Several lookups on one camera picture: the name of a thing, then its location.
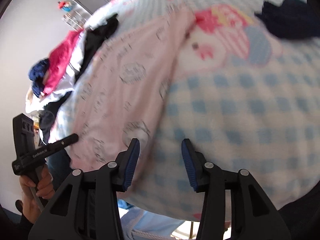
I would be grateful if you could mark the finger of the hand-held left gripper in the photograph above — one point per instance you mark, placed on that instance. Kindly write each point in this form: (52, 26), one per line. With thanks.
(67, 140)

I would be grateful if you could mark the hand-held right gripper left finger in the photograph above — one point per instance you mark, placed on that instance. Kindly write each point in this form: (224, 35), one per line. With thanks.
(131, 165)

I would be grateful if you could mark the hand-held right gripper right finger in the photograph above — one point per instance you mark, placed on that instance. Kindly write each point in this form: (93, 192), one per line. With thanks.
(188, 165)

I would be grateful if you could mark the pink printed garment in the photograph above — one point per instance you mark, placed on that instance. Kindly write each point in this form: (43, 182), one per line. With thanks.
(120, 92)

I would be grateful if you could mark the person's left forearm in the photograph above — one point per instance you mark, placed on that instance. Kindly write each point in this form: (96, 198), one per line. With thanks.
(25, 230)

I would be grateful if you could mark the person's left hand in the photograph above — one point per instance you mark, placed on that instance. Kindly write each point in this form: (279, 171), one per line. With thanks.
(46, 185)

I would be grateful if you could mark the black knit garment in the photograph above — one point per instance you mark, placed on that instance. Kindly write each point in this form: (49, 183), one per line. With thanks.
(48, 122)

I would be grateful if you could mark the cream garment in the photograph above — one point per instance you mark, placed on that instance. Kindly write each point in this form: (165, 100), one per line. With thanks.
(31, 100)

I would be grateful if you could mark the light blue fleece cloth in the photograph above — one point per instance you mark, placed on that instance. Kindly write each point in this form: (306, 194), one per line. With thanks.
(150, 225)

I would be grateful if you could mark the crumpled navy garment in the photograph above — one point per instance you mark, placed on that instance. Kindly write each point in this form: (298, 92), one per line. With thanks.
(37, 72)

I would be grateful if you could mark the checked cartoon cat blanket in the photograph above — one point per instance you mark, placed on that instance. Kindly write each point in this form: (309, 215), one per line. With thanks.
(237, 105)

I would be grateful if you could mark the red garment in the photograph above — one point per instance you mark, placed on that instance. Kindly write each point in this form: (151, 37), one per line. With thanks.
(62, 57)

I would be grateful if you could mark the black garment with white trim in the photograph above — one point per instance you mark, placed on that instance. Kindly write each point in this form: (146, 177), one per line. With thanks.
(100, 35)

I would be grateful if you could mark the white shelf rack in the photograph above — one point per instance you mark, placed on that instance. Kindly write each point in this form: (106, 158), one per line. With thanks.
(75, 20)

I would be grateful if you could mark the person's right leg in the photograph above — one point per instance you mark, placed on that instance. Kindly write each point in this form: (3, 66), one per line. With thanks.
(300, 217)

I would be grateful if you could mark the red and blue plush doll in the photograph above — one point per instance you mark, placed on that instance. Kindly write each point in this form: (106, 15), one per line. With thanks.
(65, 5)

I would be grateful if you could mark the folded navy garment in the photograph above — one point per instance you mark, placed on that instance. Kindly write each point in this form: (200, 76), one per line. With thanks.
(287, 17)

